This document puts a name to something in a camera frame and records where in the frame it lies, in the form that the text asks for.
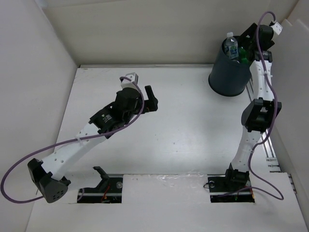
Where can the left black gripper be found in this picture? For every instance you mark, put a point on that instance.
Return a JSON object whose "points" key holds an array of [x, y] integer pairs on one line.
{"points": [[150, 104]]}

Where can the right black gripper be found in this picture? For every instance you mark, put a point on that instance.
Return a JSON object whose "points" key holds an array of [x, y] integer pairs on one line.
{"points": [[250, 31]]}

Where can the green plastic bottle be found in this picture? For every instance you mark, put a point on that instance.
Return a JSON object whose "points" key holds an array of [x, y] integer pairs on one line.
{"points": [[244, 56]]}

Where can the blue green label water bottle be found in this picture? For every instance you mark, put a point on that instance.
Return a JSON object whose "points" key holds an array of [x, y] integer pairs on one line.
{"points": [[231, 46]]}

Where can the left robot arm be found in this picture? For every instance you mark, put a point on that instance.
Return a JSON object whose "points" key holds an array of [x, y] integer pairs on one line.
{"points": [[51, 174]]}

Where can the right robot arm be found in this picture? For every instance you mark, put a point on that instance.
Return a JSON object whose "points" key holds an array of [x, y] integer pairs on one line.
{"points": [[260, 114]]}

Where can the dark blue round bin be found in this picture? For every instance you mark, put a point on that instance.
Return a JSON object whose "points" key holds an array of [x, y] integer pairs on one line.
{"points": [[228, 78]]}

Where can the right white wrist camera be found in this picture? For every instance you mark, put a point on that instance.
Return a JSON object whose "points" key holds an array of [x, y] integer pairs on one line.
{"points": [[277, 28]]}

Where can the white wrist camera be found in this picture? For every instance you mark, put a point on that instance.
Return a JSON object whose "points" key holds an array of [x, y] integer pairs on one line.
{"points": [[277, 28], [128, 80]]}

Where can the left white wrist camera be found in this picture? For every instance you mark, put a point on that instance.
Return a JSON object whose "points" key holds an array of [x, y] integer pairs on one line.
{"points": [[128, 80]]}

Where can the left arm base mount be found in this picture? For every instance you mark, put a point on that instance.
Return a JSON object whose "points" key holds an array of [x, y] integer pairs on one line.
{"points": [[107, 190]]}

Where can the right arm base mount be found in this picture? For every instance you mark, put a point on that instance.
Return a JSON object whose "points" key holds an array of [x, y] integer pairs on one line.
{"points": [[231, 187]]}

